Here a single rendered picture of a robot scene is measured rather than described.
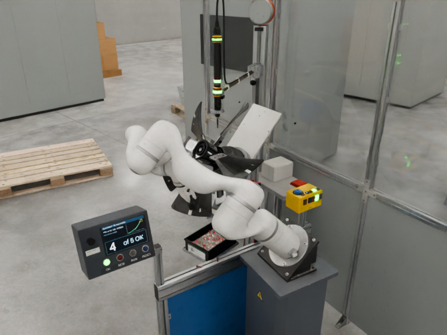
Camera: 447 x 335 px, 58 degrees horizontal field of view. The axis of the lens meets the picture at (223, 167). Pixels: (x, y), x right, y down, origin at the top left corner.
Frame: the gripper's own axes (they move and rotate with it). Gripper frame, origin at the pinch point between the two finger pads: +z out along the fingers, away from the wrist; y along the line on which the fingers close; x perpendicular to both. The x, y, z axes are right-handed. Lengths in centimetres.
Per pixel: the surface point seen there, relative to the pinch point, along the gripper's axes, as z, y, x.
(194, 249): 11.9, -15.8, 11.5
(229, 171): -14.0, -11.2, -20.9
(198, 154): -15.7, 13.9, -18.6
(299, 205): 9, -35, -41
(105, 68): 146, 807, -184
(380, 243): 53, -52, -78
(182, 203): 0.3, 5.5, 2.2
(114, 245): -32, -36, 44
